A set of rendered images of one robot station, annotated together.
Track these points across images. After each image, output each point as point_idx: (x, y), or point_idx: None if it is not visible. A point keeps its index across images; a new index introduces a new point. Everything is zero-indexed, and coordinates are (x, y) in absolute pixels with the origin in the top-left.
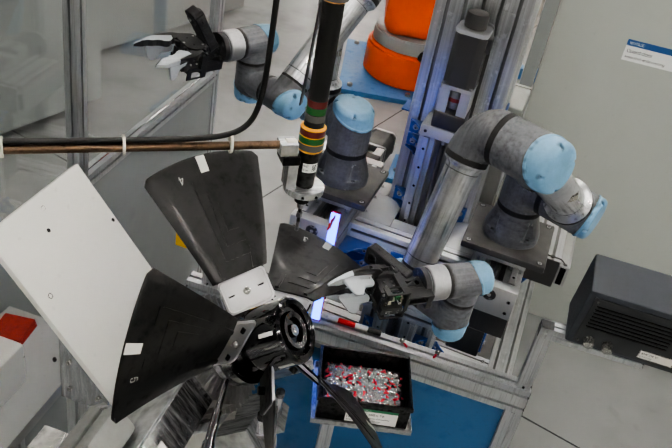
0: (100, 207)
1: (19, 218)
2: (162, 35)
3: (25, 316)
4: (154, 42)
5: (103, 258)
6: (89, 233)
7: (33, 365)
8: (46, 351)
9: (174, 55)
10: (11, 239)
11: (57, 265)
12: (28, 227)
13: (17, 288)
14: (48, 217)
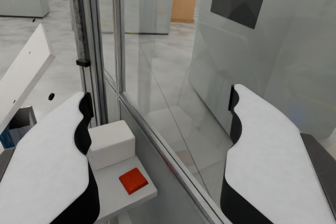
0: (23, 86)
1: (39, 33)
2: (307, 168)
3: (142, 193)
4: (234, 126)
5: (5, 98)
6: (17, 82)
7: (101, 179)
8: (105, 189)
9: (64, 133)
10: (34, 35)
11: (17, 65)
12: (35, 40)
13: (177, 208)
14: (34, 49)
